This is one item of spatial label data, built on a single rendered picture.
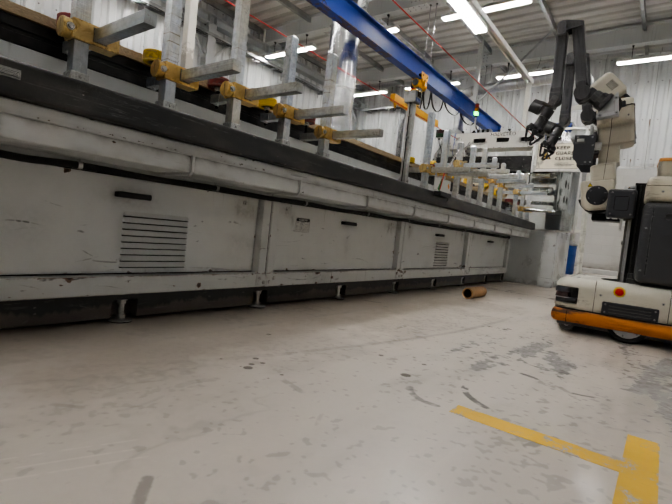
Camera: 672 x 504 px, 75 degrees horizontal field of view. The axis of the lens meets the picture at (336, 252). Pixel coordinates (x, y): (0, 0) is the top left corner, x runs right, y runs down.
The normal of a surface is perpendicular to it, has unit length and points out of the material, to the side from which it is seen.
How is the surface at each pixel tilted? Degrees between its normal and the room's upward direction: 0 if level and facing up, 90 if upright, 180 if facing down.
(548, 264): 90
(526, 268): 90
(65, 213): 92
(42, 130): 90
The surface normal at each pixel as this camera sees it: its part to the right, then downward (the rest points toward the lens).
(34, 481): 0.11, -0.99
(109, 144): 0.79, 0.11
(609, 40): -0.60, -0.02
